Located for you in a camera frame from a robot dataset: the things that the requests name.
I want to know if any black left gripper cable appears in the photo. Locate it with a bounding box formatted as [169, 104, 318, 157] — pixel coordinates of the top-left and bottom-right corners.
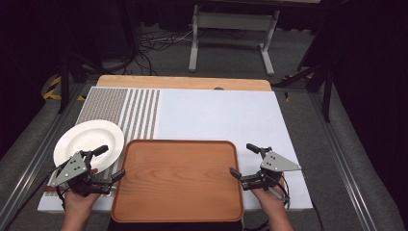
[2, 163, 70, 231]

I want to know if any person's right hand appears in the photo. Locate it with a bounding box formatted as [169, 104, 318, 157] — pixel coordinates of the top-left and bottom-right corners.
[250, 176, 287, 210]

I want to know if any white plate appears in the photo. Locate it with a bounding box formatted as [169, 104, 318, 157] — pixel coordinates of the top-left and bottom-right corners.
[52, 119, 125, 176]

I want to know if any brown wooden tray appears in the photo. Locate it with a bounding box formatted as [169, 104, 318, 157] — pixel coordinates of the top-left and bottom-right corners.
[110, 139, 245, 224]

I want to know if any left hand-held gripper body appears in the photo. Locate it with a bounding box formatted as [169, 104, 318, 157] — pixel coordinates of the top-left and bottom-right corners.
[49, 149, 114, 197]

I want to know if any grey metal floor rail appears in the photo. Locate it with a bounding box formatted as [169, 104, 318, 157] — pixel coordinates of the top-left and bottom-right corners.
[0, 82, 89, 231]
[307, 91, 380, 231]

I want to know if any white grey-striped table mat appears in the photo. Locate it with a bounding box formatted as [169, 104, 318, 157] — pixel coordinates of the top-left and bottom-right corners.
[37, 86, 314, 214]

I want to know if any black metal stand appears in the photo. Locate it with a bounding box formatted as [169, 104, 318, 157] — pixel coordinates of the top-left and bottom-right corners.
[271, 62, 335, 123]
[57, 52, 109, 116]

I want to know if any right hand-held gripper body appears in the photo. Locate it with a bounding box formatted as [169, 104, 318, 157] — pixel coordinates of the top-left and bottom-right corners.
[241, 149, 302, 193]

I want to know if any yellow black hazard tape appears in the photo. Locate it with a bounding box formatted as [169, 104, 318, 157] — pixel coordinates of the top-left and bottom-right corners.
[281, 74, 315, 104]
[42, 75, 87, 102]

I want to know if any grey metal table frame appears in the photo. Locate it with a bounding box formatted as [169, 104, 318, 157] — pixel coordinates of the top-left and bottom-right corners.
[188, 4, 281, 77]

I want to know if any tangle of floor cables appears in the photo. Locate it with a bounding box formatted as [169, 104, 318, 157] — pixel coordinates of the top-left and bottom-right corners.
[105, 28, 194, 77]

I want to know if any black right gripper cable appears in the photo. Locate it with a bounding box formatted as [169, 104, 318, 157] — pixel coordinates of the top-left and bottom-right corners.
[278, 172, 323, 231]

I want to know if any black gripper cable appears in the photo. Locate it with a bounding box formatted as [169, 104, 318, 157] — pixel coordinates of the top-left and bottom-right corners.
[278, 172, 323, 231]
[2, 163, 70, 231]

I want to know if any person's left hand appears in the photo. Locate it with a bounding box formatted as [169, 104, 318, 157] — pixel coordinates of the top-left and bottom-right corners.
[63, 167, 103, 210]

